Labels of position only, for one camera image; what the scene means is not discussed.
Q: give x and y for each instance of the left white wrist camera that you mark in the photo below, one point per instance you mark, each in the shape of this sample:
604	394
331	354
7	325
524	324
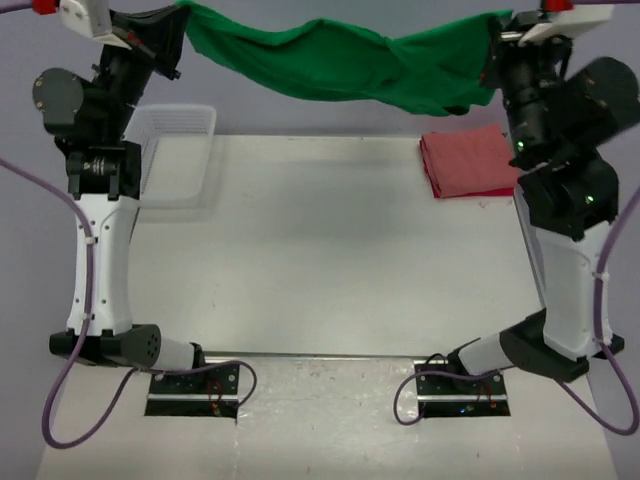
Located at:
88	18

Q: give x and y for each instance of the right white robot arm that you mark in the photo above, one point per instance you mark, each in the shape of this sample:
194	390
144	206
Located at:
557	123

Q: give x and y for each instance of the folded red t shirt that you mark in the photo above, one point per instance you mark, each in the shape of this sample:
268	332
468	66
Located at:
449	184

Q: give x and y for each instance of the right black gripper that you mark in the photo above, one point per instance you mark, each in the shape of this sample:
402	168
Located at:
504	43

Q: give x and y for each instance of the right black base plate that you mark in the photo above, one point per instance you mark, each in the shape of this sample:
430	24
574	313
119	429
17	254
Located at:
442	397

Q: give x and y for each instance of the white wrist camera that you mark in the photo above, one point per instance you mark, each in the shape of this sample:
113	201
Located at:
569	19
88	18

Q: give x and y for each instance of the white plastic basket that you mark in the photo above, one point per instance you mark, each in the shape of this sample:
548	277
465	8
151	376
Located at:
176	142

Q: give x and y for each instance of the green t shirt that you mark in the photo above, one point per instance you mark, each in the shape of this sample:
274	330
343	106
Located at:
435	72

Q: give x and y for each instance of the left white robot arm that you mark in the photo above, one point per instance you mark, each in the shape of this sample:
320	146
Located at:
87	120

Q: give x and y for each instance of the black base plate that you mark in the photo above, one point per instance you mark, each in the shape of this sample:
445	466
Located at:
442	397
213	394

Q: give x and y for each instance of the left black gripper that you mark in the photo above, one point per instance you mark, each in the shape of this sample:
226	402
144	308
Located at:
160	33

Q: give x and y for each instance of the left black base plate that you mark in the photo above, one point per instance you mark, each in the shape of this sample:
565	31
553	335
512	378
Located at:
213	394

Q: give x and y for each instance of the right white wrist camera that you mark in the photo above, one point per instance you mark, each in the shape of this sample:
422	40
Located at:
569	19

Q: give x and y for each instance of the folded pink t shirt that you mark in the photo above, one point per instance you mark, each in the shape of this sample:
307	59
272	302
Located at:
480	149

